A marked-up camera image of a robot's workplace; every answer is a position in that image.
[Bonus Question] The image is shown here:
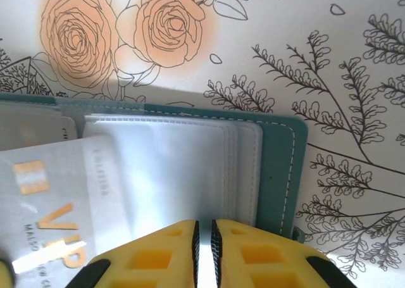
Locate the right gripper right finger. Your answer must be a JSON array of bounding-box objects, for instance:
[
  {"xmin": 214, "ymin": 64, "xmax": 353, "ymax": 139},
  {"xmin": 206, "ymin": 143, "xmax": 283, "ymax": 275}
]
[{"xmin": 210, "ymin": 218, "xmax": 357, "ymax": 288}]

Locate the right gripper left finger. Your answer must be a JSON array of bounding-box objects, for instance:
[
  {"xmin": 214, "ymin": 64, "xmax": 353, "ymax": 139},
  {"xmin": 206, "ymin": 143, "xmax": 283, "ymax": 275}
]
[{"xmin": 66, "ymin": 218, "xmax": 200, "ymax": 288}]

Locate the teal leather card holder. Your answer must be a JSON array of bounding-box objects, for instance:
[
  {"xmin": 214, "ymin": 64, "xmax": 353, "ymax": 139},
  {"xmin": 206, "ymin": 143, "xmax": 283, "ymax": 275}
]
[{"xmin": 0, "ymin": 91, "xmax": 309, "ymax": 247}]

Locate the silver VIP credit card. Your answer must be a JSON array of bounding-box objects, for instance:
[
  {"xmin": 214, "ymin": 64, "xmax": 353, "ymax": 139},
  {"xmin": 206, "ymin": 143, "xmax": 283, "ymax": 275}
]
[{"xmin": 0, "ymin": 135, "xmax": 134, "ymax": 288}]

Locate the white credit card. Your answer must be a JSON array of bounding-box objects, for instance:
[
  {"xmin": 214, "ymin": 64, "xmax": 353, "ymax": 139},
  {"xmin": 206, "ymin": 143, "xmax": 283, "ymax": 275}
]
[{"xmin": 0, "ymin": 109, "xmax": 78, "ymax": 149}]

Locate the floral table cover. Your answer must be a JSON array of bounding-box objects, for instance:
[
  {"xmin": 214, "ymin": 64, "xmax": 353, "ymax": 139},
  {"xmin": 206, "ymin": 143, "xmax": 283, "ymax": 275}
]
[{"xmin": 0, "ymin": 0, "xmax": 405, "ymax": 288}]

